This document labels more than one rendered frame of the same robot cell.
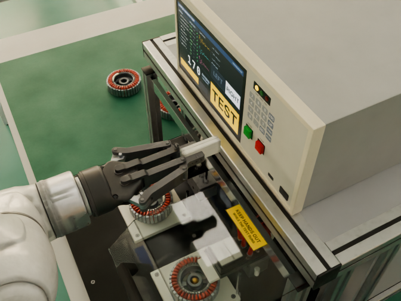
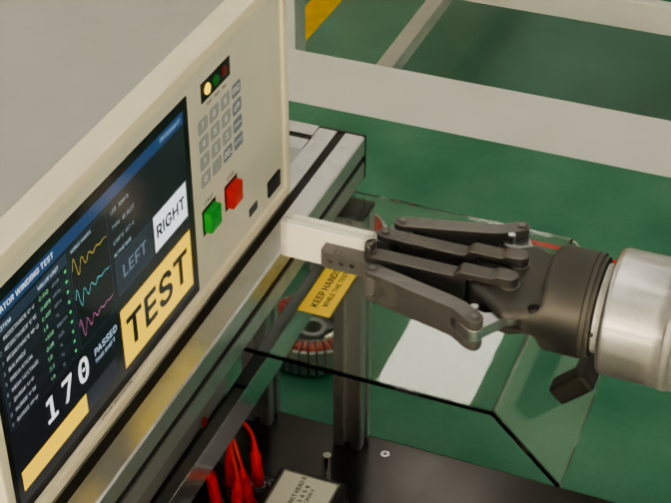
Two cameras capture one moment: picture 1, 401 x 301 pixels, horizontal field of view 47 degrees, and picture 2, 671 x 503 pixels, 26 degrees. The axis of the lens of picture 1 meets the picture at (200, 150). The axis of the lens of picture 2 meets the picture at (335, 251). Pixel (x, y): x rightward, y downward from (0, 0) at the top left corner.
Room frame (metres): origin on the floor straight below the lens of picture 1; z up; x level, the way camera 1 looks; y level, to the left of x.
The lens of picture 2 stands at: (1.07, 0.66, 1.80)
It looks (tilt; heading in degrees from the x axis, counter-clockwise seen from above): 36 degrees down; 229
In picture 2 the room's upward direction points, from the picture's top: straight up
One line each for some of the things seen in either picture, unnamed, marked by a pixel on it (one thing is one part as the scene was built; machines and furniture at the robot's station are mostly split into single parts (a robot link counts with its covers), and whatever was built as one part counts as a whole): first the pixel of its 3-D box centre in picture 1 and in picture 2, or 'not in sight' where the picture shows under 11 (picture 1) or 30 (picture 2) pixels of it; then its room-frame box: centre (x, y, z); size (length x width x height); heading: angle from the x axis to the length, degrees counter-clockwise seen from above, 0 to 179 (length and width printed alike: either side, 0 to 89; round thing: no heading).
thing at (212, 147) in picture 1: (201, 151); (330, 241); (0.52, 0.00, 1.18); 0.07 x 0.01 x 0.03; 118
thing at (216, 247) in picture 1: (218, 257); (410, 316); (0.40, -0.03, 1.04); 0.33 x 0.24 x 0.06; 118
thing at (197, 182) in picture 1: (201, 181); not in sight; (0.75, 0.00, 0.80); 0.07 x 0.05 x 0.06; 28
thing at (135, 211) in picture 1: (150, 202); not in sight; (0.69, 0.13, 0.80); 0.11 x 0.11 x 0.04
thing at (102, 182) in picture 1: (111, 184); (537, 292); (0.45, 0.14, 1.18); 0.09 x 0.08 x 0.07; 118
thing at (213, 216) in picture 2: (248, 131); (211, 217); (0.56, -0.08, 1.18); 0.02 x 0.01 x 0.02; 28
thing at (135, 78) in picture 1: (124, 82); not in sight; (1.19, 0.25, 0.77); 0.11 x 0.11 x 0.04
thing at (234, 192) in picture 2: (260, 146); (232, 193); (0.53, -0.10, 1.18); 0.02 x 0.01 x 0.02; 28
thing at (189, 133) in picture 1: (209, 162); (206, 450); (0.63, -0.02, 1.03); 0.62 x 0.01 x 0.03; 28
